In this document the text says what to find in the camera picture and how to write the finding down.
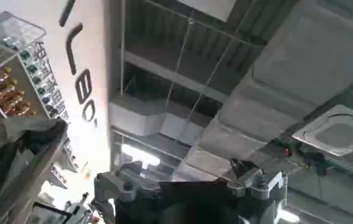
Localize shelf rack with goods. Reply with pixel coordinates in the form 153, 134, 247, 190
0, 11, 102, 224

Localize silver insulated air duct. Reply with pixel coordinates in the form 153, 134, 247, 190
173, 0, 353, 182

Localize white box air duct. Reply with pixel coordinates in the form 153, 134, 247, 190
108, 93, 205, 146

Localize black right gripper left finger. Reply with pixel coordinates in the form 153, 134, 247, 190
93, 161, 163, 211

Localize bright ceiling lamp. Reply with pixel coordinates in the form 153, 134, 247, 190
121, 142, 161, 169

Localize white ceiling panel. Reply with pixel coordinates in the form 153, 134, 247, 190
176, 0, 237, 23

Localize green ceiling pipe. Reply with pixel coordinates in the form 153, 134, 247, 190
272, 136, 353, 185

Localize white ceiling air conditioner cassette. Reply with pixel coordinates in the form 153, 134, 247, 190
292, 104, 353, 158

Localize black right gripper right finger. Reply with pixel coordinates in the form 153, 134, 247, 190
227, 158, 288, 201

